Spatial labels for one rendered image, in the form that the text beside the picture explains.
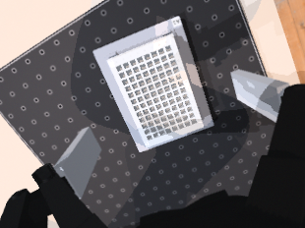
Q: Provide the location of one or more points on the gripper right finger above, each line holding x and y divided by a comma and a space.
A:
277, 195

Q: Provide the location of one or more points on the light grey rectangular frame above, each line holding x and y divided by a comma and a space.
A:
137, 39

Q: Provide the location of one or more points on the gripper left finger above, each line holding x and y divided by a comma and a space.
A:
56, 196

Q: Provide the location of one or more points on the white well plate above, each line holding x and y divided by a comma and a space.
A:
154, 76

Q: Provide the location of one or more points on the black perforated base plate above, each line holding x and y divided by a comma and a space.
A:
52, 91

